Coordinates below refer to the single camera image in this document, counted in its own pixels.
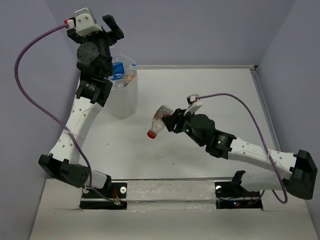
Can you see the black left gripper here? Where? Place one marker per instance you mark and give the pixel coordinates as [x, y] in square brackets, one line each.
[72, 34]

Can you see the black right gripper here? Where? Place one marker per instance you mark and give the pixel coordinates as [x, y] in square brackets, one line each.
[178, 118]

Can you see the red cap tea bottle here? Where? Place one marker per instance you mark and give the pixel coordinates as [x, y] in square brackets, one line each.
[157, 124]

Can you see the blue label water bottle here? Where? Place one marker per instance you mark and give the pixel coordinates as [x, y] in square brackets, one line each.
[118, 70]

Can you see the clear crushed bottle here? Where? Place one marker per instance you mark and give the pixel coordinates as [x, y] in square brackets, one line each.
[132, 69]

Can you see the orange juice bottle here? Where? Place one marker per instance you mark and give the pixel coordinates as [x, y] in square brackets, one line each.
[129, 76]

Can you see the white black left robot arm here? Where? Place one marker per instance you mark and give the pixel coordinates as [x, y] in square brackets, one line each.
[62, 162]

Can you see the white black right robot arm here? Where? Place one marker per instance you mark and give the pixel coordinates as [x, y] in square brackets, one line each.
[294, 172]

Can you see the white octagonal plastic bin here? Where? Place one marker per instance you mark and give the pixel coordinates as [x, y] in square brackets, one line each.
[123, 100]

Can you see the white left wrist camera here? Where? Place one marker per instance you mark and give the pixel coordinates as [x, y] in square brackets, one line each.
[83, 22]

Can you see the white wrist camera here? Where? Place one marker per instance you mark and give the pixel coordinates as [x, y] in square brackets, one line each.
[83, 22]
[194, 104]

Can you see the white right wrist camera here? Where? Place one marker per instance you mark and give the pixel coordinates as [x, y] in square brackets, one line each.
[194, 104]

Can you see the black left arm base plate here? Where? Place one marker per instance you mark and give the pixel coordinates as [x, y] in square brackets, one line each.
[114, 198]

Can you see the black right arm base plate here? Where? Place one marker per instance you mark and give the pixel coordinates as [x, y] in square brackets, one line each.
[231, 195]

